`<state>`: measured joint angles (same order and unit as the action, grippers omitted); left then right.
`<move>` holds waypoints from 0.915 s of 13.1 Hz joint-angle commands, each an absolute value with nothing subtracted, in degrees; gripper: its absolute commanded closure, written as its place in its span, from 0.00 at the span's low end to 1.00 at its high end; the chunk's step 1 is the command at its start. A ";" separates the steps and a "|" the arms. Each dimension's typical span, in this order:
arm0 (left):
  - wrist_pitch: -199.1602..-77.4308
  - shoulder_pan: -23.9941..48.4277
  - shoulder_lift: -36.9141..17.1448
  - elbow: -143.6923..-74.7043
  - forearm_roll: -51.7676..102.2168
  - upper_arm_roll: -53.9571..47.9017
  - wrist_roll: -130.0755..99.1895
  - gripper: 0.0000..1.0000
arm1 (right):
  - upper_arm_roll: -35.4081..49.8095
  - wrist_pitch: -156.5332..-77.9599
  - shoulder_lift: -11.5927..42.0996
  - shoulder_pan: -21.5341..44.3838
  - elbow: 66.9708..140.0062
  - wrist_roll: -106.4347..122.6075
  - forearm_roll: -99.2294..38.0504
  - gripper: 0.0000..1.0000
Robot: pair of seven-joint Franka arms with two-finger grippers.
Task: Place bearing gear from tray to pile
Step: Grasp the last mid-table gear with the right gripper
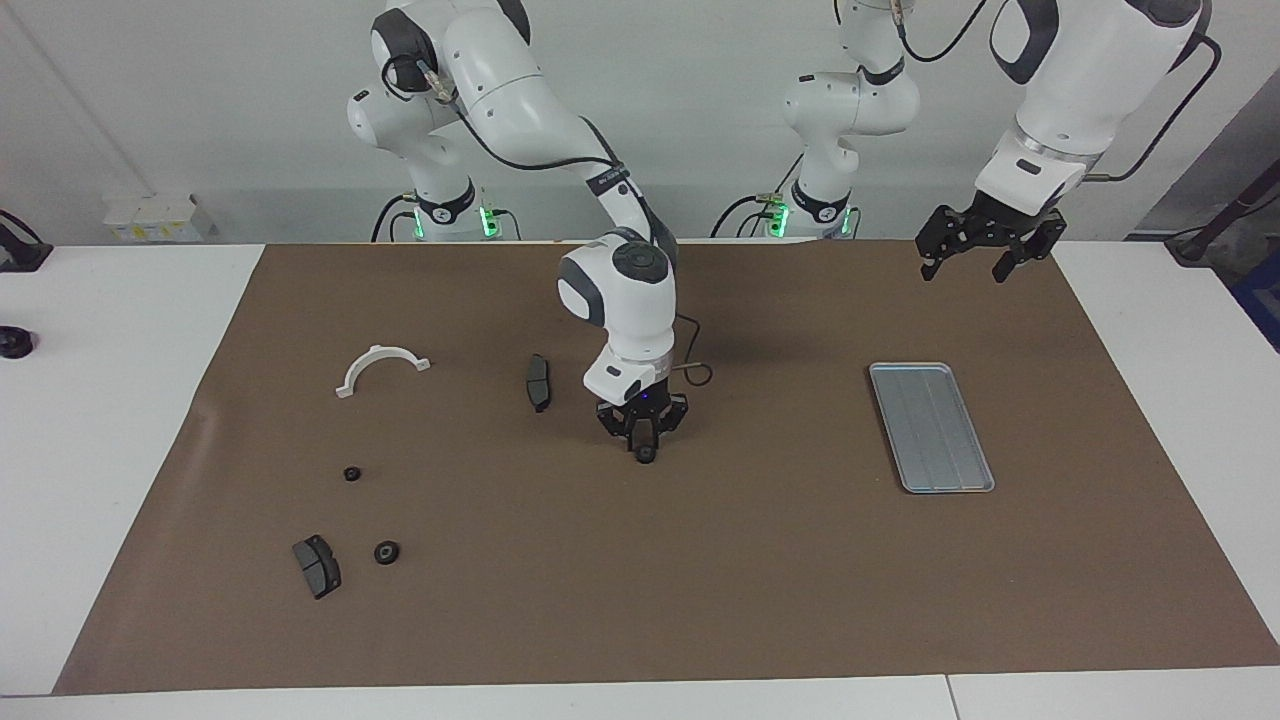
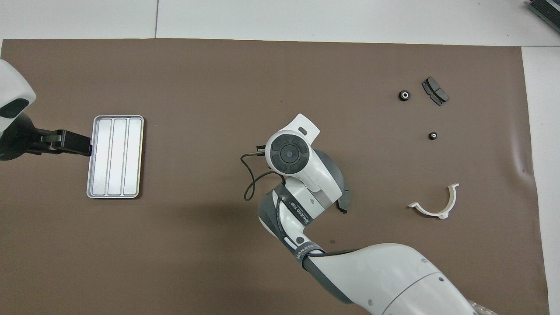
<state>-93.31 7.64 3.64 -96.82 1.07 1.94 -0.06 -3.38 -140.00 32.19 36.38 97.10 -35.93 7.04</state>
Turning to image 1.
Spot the black left base cable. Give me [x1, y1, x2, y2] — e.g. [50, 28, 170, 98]
[712, 150, 806, 239]

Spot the black base cable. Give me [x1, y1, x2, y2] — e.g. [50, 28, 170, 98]
[712, 150, 806, 239]
[372, 195, 416, 243]

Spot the wide dark brake pad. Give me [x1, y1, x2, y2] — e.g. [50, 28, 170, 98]
[292, 534, 343, 601]

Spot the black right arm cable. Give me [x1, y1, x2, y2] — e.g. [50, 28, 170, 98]
[415, 55, 714, 389]

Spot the black clamp mount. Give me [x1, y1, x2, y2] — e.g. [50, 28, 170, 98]
[0, 210, 53, 273]

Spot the grey metal tray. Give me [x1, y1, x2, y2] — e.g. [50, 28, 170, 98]
[868, 362, 997, 495]

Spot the brown paper mat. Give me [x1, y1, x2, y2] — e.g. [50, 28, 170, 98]
[52, 238, 1280, 696]

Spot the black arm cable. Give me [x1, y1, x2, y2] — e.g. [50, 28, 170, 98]
[415, 55, 714, 389]
[895, 0, 1223, 183]

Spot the blue box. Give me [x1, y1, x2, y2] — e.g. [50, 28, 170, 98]
[1232, 255, 1280, 353]

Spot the white curved plastic bracket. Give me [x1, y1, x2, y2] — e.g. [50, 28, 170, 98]
[335, 344, 432, 400]

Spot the black stand pole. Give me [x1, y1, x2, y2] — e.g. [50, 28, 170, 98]
[1165, 160, 1280, 266]

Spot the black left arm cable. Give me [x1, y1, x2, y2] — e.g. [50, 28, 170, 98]
[895, 0, 1223, 183]

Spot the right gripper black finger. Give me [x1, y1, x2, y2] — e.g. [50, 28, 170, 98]
[597, 402, 641, 456]
[648, 398, 689, 453]

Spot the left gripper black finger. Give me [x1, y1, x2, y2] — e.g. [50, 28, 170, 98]
[990, 215, 1068, 284]
[915, 205, 969, 282]

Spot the black right base cable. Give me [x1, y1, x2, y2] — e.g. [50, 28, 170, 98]
[372, 195, 416, 243]

